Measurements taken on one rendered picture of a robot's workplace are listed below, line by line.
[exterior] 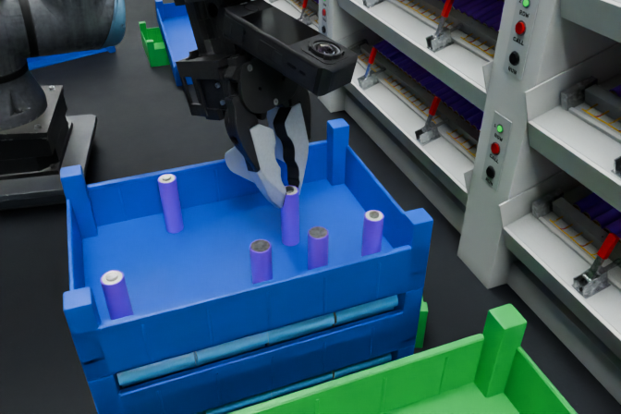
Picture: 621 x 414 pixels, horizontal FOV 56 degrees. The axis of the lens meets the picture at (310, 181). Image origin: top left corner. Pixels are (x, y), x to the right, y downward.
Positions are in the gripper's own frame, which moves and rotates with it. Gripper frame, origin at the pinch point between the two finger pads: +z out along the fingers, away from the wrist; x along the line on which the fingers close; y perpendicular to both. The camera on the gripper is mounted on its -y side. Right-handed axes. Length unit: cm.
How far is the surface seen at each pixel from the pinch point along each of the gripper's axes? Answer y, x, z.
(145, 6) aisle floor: 169, -100, -5
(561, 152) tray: -11.8, -37.5, 11.2
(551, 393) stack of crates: -26.1, 5.0, 8.6
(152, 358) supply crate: 0.4, 18.3, 6.1
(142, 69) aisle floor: 121, -61, 8
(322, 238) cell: -6.7, 3.8, 1.6
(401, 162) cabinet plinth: 32, -63, 29
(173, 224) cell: 11.1, 6.8, 2.2
